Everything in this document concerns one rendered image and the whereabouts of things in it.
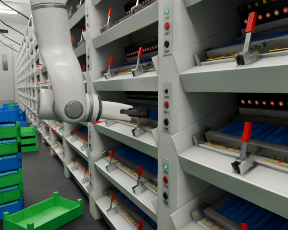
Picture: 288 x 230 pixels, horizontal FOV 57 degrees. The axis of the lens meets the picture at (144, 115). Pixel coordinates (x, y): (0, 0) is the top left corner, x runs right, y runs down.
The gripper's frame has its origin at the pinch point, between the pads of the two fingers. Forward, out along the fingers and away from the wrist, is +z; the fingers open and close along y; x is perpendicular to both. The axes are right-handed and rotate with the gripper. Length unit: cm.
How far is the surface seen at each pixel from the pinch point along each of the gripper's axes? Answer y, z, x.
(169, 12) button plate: 21.7, -6.5, 25.3
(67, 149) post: -115, 3, -36
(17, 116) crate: -68, -34, -10
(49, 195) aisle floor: -87, -12, -58
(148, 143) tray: 10.5, -2.3, -8.4
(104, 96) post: -44.7, 2.3, 4.3
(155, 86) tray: 12.8, -3.2, 8.2
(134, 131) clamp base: 1.0, -2.4, -6.2
